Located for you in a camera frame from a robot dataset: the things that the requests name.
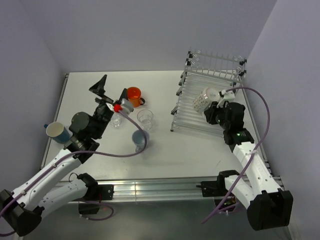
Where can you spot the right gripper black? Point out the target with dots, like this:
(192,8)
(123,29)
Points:
(210,112)

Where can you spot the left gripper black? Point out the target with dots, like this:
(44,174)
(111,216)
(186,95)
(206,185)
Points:
(99,88)

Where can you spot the patterned white mug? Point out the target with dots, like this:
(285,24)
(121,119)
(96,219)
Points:
(205,99)

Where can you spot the light blue footed cup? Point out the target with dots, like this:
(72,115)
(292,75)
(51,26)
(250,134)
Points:
(140,140)

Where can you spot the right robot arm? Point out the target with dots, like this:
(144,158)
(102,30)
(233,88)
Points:
(267,205)

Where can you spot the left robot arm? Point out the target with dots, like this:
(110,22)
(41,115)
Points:
(21,207)

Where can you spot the orange plastic mug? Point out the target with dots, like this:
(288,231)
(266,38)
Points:
(134,95)

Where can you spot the clear glass left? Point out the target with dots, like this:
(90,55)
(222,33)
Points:
(116,120)

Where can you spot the clear glass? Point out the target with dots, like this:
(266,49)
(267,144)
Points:
(145,118)
(116,120)

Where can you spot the clear glass right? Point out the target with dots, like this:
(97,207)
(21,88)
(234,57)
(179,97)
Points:
(145,118)

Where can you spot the dark blue cup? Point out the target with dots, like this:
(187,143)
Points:
(57,132)

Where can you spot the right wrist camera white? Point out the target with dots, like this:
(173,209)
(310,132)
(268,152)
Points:
(225,96)

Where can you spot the metal wire dish rack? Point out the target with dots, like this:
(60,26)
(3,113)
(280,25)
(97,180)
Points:
(204,69)

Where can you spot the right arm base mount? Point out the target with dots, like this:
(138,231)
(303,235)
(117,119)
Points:
(212,187)

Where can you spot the aluminium mounting rail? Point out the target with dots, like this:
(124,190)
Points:
(171,189)

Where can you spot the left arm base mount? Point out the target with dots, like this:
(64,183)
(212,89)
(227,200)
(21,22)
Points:
(95,194)

